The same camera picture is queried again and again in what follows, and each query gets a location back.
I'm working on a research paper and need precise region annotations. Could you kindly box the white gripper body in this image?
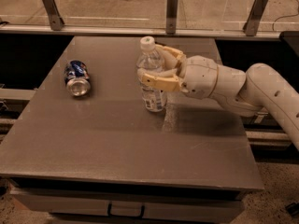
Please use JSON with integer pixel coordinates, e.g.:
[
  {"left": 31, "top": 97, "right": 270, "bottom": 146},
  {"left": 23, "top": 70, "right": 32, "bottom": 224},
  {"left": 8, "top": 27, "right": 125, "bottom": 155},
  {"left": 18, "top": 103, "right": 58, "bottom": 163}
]
[{"left": 181, "top": 55, "right": 218, "bottom": 99}]

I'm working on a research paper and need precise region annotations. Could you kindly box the grey table drawer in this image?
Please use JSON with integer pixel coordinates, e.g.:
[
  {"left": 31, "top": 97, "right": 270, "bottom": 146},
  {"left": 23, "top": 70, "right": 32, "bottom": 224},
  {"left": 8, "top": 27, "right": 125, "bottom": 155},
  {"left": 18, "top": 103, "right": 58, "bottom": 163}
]
[{"left": 11, "top": 188, "right": 244, "bottom": 224}]

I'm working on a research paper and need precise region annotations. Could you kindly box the metal rail bracket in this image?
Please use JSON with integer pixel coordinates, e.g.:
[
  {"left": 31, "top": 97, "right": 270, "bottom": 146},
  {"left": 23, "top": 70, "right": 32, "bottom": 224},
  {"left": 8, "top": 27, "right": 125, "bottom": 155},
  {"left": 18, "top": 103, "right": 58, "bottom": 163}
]
[
  {"left": 165, "top": 0, "right": 178, "bottom": 35},
  {"left": 243, "top": 0, "right": 269, "bottom": 36},
  {"left": 42, "top": 0, "right": 64, "bottom": 31}
]

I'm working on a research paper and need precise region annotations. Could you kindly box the crushed blue soda can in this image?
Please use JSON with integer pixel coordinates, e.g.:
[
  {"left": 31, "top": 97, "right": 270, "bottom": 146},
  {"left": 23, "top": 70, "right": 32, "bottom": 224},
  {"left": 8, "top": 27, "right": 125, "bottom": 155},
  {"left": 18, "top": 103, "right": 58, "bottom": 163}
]
[{"left": 64, "top": 60, "right": 91, "bottom": 97}]

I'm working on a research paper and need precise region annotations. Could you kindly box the clear plastic water bottle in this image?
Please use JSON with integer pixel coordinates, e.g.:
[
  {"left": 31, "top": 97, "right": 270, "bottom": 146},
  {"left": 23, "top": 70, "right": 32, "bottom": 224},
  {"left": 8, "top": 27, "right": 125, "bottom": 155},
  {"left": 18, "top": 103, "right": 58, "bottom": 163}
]
[{"left": 136, "top": 36, "right": 167, "bottom": 112}]

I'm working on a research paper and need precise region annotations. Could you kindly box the horizontal metal rail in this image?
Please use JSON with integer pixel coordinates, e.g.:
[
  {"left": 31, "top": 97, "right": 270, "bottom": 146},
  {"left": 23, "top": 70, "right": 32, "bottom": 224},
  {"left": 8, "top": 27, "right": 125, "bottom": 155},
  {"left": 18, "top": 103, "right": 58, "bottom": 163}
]
[{"left": 0, "top": 23, "right": 280, "bottom": 39}]

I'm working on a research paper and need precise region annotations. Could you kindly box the left metal rail bracket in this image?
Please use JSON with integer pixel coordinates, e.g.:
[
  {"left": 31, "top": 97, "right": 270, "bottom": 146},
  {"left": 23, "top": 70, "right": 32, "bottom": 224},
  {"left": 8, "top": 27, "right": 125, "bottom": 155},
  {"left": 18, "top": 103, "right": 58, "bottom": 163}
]
[{"left": 42, "top": 0, "right": 64, "bottom": 31}]

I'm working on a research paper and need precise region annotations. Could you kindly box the black drawer handle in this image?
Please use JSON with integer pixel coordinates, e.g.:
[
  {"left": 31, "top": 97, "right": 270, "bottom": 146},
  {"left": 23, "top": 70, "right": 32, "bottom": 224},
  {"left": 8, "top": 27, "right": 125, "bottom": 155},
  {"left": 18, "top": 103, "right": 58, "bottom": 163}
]
[{"left": 107, "top": 203, "right": 145, "bottom": 218}]

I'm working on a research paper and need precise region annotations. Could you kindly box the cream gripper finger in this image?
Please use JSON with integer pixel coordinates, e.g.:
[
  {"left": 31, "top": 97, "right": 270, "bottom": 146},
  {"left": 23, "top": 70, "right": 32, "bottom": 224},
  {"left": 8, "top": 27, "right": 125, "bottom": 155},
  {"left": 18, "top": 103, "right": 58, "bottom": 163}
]
[
  {"left": 155, "top": 44, "right": 186, "bottom": 75},
  {"left": 137, "top": 68, "right": 181, "bottom": 91}
]

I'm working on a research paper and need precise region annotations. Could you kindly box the right metal rail bracket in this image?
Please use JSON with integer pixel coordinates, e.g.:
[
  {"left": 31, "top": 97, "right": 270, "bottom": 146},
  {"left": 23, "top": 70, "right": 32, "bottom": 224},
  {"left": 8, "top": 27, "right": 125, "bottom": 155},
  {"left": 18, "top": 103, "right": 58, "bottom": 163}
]
[{"left": 243, "top": 0, "right": 269, "bottom": 36}]

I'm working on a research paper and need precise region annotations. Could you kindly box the middle metal rail bracket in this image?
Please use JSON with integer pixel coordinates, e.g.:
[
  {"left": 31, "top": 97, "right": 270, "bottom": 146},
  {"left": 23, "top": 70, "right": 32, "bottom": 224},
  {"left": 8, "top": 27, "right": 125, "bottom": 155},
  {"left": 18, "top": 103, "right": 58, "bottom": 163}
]
[{"left": 165, "top": 0, "right": 178, "bottom": 35}]

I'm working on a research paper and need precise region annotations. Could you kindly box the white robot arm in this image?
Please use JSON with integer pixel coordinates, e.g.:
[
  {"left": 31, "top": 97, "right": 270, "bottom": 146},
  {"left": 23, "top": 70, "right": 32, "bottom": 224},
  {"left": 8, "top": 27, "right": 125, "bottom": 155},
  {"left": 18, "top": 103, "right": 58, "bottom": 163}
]
[{"left": 137, "top": 43, "right": 299, "bottom": 149}]

